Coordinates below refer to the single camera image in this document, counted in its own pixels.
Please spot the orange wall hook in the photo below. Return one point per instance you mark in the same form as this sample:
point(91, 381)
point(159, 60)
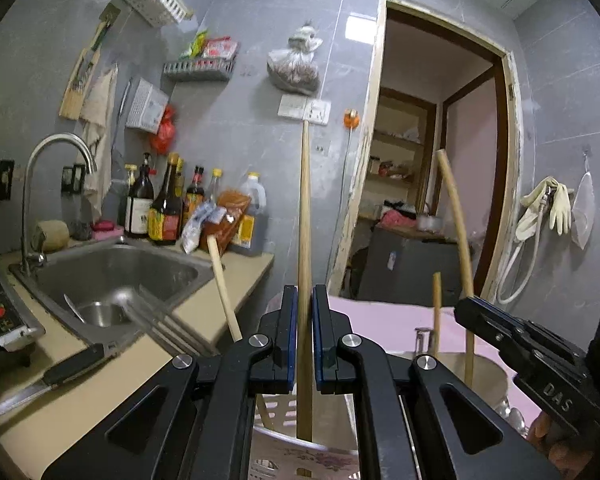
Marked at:
point(351, 119)

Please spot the white wall socket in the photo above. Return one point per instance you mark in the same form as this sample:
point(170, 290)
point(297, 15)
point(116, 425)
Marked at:
point(304, 109)

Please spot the stainless steel sink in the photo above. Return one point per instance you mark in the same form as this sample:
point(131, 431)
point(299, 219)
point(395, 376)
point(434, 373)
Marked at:
point(145, 270)

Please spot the large brown oil jug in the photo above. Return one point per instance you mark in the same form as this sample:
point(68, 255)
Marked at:
point(255, 200)

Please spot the small white wall basket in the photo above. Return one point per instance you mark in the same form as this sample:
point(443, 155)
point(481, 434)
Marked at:
point(145, 105)

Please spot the cream rubber glove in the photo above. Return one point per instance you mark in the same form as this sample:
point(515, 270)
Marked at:
point(530, 210)
point(560, 207)

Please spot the red plastic bag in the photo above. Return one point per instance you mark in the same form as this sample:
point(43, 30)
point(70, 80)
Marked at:
point(165, 130)

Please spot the metal peeler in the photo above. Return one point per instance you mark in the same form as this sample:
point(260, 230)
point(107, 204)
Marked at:
point(422, 340)

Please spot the white mesh bag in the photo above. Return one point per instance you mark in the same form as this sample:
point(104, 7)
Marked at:
point(582, 215)

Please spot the black-cap sauce bottle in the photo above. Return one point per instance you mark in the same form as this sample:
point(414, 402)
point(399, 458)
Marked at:
point(195, 192)

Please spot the dark white-label wine bottle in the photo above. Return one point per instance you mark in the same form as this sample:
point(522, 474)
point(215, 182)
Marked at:
point(140, 200)

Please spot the pink sponge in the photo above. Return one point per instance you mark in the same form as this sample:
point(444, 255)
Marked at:
point(105, 228)

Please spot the slim dark sauce bottle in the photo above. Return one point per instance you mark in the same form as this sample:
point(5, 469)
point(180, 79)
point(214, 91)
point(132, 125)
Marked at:
point(181, 175)

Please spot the person's right hand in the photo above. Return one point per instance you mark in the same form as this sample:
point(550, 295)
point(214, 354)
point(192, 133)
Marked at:
point(537, 431)

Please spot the curved metal faucet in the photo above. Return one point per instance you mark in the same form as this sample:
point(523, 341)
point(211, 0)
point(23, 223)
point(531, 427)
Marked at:
point(55, 139)

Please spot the yellow-cap clear bottle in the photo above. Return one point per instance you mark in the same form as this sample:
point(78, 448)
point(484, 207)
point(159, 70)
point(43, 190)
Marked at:
point(215, 182)

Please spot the grey wall rack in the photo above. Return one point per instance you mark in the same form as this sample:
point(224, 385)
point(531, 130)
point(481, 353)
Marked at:
point(200, 70)

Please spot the orange seasoning packet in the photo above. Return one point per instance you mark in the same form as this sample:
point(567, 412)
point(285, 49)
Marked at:
point(230, 220)

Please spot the blue and white packet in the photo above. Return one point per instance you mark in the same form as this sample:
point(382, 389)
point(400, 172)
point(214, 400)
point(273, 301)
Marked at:
point(200, 225)

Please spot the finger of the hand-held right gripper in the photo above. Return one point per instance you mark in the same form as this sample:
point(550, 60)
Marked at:
point(485, 317)

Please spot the clear hanging plastic bag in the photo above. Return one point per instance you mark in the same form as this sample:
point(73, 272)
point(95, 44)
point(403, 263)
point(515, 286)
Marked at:
point(292, 67)

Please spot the metal pot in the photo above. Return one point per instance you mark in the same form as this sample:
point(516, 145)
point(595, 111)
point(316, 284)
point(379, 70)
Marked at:
point(430, 222)

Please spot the wooden chopstick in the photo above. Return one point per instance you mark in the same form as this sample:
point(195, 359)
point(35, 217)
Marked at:
point(436, 310)
point(225, 290)
point(457, 230)
point(305, 220)

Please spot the cream plastic utensil holder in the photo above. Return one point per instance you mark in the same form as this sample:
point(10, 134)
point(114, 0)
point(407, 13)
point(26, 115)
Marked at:
point(325, 460)

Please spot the wooden door frame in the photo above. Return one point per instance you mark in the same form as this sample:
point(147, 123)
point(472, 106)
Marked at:
point(375, 85)

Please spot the dark red-label sauce bottle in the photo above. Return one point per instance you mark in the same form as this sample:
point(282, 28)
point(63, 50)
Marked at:
point(165, 210)

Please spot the wooden shelf unit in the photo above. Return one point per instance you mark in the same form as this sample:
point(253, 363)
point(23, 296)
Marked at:
point(400, 142)

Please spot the beige hanging towel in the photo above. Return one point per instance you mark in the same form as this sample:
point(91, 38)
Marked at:
point(97, 130)

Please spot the beige round cup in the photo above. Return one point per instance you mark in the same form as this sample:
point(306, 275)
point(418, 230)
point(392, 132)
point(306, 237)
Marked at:
point(50, 236)

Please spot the pink crumpled cloth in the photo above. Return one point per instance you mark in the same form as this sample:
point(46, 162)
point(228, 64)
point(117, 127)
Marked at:
point(395, 219)

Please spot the metal spoon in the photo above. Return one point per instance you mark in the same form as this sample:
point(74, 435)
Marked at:
point(517, 419)
point(505, 405)

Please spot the metal fork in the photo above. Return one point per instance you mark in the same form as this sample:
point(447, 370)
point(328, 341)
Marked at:
point(170, 330)

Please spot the red snack packet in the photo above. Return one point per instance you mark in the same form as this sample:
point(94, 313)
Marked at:
point(220, 49)

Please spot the green snack packet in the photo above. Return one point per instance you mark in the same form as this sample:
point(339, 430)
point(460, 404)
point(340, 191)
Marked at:
point(196, 44)

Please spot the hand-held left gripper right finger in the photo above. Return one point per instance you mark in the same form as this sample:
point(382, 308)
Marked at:
point(320, 330)

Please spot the beige kitchen counter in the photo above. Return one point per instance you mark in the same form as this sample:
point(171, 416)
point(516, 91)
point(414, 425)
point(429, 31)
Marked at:
point(245, 280)

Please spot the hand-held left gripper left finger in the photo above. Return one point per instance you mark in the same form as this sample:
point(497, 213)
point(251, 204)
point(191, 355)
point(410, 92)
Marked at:
point(291, 330)

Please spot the metal bowl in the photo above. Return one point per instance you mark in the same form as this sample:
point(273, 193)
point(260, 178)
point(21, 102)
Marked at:
point(102, 314)

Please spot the hanging metal ladle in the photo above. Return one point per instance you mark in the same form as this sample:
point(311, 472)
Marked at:
point(122, 110)

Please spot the grey cabinet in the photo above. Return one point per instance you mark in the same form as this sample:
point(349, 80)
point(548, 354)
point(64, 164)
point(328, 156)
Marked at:
point(410, 272)

